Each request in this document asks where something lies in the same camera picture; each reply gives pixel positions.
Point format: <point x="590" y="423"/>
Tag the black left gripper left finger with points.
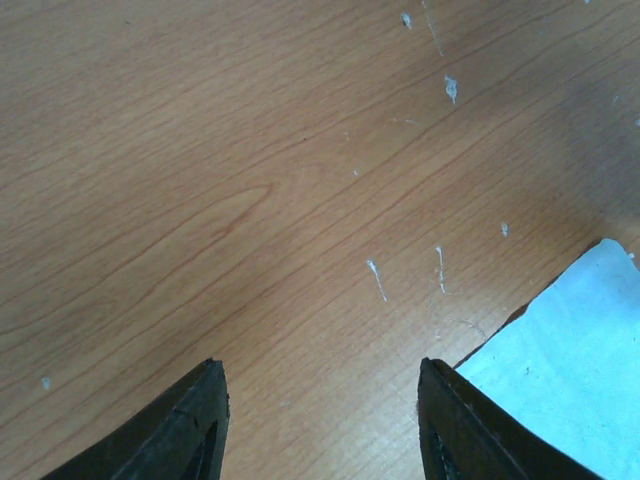
<point x="179" y="435"/>

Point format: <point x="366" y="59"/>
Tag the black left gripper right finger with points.
<point x="465" y="435"/>

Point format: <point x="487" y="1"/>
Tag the light blue cleaning cloth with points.
<point x="568" y="368"/>

